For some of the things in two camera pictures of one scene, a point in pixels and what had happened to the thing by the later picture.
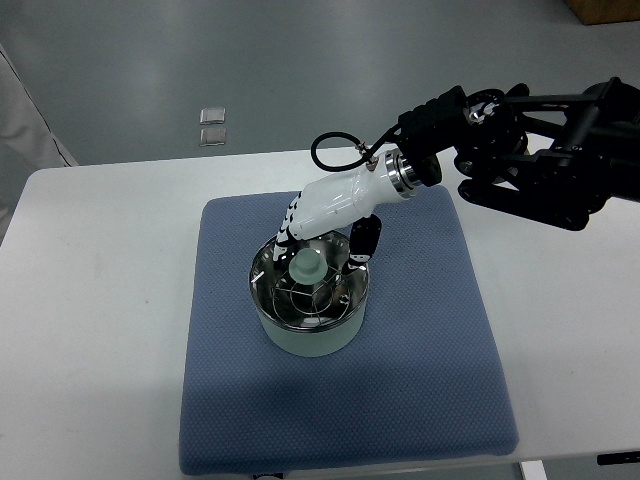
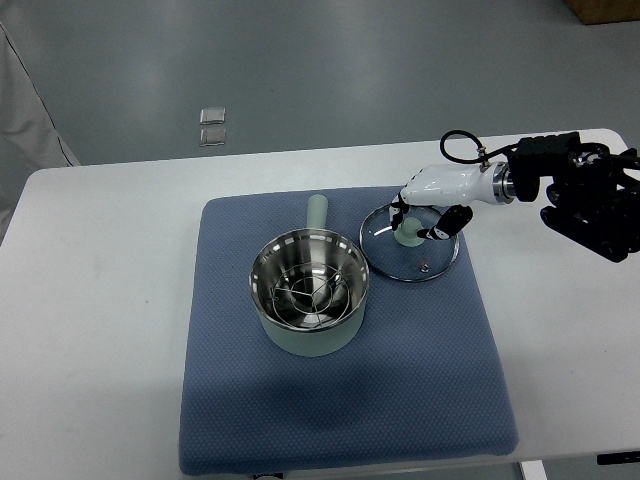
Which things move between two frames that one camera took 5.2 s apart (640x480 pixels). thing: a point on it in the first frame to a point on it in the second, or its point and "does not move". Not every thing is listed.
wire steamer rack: (311, 304) does not move
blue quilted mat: (427, 377) does not move
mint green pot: (310, 307) does not move
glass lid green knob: (308, 290) to (402, 254)
